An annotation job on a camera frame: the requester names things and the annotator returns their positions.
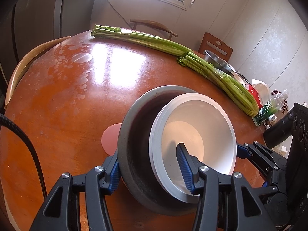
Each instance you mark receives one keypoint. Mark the near celery bunch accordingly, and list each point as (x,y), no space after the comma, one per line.
(234,89)

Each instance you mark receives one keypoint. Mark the green label plastic bottle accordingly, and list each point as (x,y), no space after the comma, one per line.
(275,103)

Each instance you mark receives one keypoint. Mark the red white plastic bag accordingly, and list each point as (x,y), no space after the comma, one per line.
(260,91)

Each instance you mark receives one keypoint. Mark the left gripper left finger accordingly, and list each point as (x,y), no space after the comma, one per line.
(60,210)

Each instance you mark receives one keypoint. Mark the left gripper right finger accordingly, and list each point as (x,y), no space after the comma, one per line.
(225,201)

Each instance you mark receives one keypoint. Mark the far celery bunch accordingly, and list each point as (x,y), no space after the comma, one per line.
(143,39)

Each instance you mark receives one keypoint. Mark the curved wooden chair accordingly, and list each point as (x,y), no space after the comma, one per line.
(154,25)

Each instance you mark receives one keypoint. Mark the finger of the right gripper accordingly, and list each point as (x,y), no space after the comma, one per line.
(263,158)

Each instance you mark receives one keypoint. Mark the small white medicine bottle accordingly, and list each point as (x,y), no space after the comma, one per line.
(272,120)

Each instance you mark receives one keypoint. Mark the celery bunch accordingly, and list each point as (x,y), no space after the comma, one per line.
(234,89)
(143,39)

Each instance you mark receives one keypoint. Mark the steel mixing bowl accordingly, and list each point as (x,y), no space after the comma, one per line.
(218,63)

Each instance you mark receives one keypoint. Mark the red white paper bowl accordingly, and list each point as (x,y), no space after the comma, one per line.
(202,125)

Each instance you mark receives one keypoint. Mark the orange slatted wooden chair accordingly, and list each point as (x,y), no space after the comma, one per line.
(215,45)

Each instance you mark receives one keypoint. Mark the pink plastic plate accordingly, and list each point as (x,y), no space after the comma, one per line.
(109,138)

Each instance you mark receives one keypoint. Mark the light wooden chair back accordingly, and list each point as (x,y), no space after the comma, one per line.
(26,62)

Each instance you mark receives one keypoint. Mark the steel refrigerator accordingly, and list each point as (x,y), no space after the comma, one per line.
(33,22)

